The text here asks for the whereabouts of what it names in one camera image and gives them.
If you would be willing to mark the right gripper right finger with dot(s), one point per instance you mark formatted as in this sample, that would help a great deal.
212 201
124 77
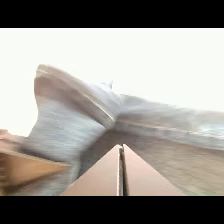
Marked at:
143 180

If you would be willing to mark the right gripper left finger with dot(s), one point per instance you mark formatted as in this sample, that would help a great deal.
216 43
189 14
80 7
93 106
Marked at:
100 180

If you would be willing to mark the blue jeans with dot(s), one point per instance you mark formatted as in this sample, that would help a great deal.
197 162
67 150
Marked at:
66 113

